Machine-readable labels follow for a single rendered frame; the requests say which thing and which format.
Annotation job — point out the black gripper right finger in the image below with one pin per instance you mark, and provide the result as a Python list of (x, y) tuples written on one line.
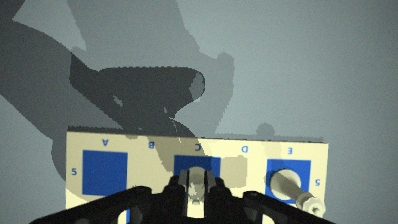
[(228, 209)]

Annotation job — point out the blue and cream chessboard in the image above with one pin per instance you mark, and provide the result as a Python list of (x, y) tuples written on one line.
[(101, 164)]

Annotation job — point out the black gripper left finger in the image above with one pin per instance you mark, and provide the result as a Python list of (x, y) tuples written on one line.
[(160, 208)]

